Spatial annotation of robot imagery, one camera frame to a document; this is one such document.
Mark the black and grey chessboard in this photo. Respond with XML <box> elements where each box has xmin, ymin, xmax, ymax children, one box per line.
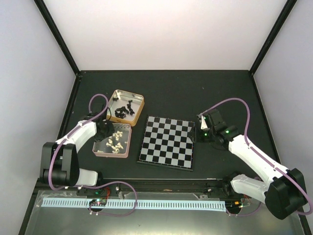
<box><xmin>137</xmin><ymin>116</ymin><xmax>196</xmax><ymax>171</ymax></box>

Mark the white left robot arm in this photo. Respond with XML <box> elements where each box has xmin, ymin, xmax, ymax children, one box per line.
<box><xmin>40</xmin><ymin>115</ymin><xmax>114</xmax><ymax>195</ymax></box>

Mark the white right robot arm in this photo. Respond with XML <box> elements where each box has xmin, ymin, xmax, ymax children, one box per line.
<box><xmin>198</xmin><ymin>109</ymin><xmax>308</xmax><ymax>220</ymax></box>

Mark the pile of black chess pieces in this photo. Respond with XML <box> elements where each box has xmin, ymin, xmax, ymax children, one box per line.
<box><xmin>114</xmin><ymin>100</ymin><xmax>135</xmax><ymax>119</ymax></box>

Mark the pile of white chess pieces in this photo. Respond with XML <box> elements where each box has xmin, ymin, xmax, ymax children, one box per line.
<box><xmin>95</xmin><ymin>131</ymin><xmax>129</xmax><ymax>154</ymax></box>

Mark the left controller circuit board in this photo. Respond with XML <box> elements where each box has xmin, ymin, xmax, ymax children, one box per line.
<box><xmin>89</xmin><ymin>199</ymin><xmax>107</xmax><ymax>207</ymax></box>

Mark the controller circuit board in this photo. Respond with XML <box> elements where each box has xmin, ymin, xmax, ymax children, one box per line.
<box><xmin>89</xmin><ymin>199</ymin><xmax>107</xmax><ymax>207</ymax></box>
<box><xmin>225</xmin><ymin>201</ymin><xmax>251</xmax><ymax>210</ymax></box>

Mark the right controller circuit board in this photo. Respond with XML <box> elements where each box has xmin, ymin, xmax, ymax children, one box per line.
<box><xmin>225</xmin><ymin>201</ymin><xmax>251</xmax><ymax>210</ymax></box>

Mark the pink metal tin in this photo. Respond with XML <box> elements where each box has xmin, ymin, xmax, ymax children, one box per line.
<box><xmin>92</xmin><ymin>123</ymin><xmax>132</xmax><ymax>158</ymax></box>

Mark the gold metal tin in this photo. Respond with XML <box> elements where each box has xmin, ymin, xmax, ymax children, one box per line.
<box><xmin>106</xmin><ymin>90</ymin><xmax>145</xmax><ymax>127</ymax></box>

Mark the black mounting rail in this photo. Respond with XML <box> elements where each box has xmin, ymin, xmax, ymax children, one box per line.
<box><xmin>77</xmin><ymin>179</ymin><xmax>243</xmax><ymax>199</ymax></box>

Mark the light blue slotted cable duct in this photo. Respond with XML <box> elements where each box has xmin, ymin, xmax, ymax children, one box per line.
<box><xmin>41</xmin><ymin>198</ymin><xmax>226</xmax><ymax>212</ymax></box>

